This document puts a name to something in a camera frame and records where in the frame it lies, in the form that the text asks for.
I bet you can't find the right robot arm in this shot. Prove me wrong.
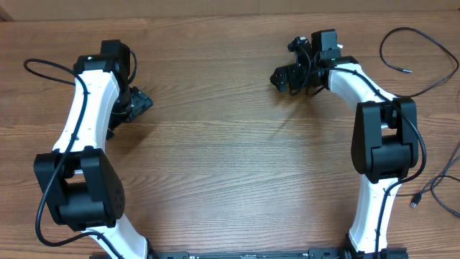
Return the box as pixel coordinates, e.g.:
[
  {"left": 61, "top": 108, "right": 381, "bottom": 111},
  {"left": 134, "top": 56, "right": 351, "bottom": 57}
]
[{"left": 270, "top": 29, "right": 423, "bottom": 258}]

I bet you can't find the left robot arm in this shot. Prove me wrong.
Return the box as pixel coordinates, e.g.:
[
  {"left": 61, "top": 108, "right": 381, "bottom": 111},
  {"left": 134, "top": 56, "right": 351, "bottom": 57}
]
[{"left": 34, "top": 40, "right": 157, "bottom": 259}]

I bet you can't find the black cable bundle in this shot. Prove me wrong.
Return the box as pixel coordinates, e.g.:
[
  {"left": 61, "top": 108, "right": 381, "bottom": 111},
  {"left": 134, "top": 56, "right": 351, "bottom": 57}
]
[{"left": 409, "top": 143, "right": 460, "bottom": 219}]

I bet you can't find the cardboard wall panel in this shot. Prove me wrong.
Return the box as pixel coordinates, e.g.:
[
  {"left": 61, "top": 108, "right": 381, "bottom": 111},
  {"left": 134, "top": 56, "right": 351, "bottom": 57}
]
[{"left": 1, "top": 0, "right": 459, "bottom": 22}]

